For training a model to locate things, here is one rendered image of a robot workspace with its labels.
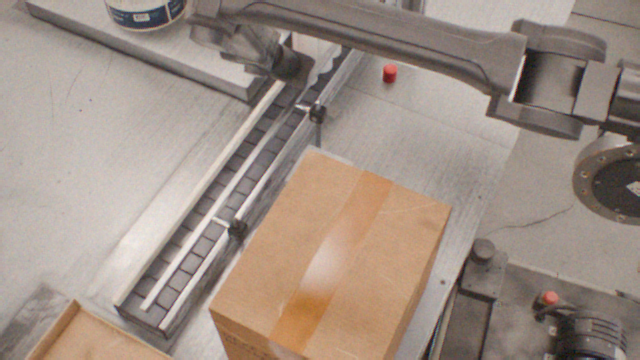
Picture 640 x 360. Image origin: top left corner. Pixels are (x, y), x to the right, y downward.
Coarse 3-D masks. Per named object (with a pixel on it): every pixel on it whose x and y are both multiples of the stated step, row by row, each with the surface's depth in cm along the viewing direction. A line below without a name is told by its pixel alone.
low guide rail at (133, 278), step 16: (272, 96) 132; (256, 112) 129; (240, 128) 127; (224, 160) 123; (208, 176) 120; (192, 192) 118; (176, 224) 115; (160, 240) 112; (144, 256) 110; (144, 272) 111; (128, 288) 107
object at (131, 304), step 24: (288, 96) 136; (312, 96) 136; (264, 120) 132; (288, 120) 132; (240, 144) 129; (264, 168) 125; (216, 192) 122; (240, 192) 122; (192, 216) 119; (216, 240) 116; (168, 264) 113; (192, 264) 113; (144, 288) 111; (168, 288) 111
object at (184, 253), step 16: (336, 48) 134; (320, 64) 130; (288, 112) 123; (272, 128) 121; (240, 176) 114; (224, 192) 112; (208, 224) 109; (192, 240) 107; (160, 288) 102; (144, 304) 100
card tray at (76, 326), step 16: (64, 320) 110; (80, 320) 112; (96, 320) 112; (48, 336) 107; (64, 336) 110; (80, 336) 110; (96, 336) 110; (112, 336) 110; (128, 336) 110; (32, 352) 105; (48, 352) 108; (64, 352) 109; (80, 352) 109; (96, 352) 109; (112, 352) 109; (128, 352) 109; (144, 352) 109; (160, 352) 109
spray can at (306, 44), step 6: (294, 36) 127; (300, 36) 125; (306, 36) 125; (294, 42) 128; (300, 42) 127; (306, 42) 127; (312, 42) 127; (294, 48) 130; (300, 48) 128; (306, 48) 128; (312, 48) 129; (312, 54) 130; (312, 84) 137
